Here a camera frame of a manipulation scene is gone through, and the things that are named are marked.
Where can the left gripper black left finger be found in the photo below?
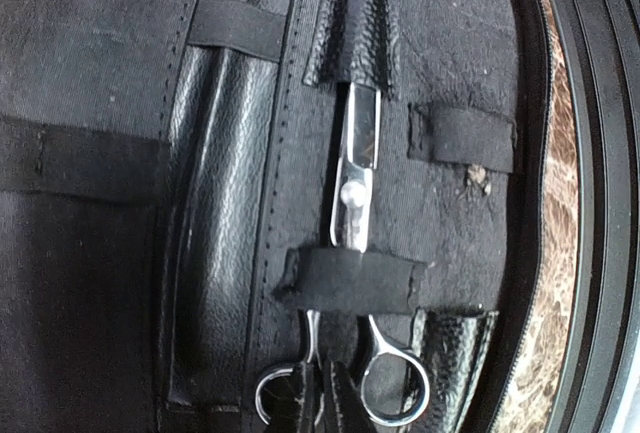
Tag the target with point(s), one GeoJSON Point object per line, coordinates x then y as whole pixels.
{"type": "Point", "coordinates": [296, 400]}

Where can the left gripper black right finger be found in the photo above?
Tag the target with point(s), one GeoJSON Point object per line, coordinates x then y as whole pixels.
{"type": "Point", "coordinates": [344, 411]}

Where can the black zippered tool case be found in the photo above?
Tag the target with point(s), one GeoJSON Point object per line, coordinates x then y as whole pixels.
{"type": "Point", "coordinates": [160, 158]}

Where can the black front table rail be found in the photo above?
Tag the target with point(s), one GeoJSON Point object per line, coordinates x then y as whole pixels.
{"type": "Point", "coordinates": [598, 385]}

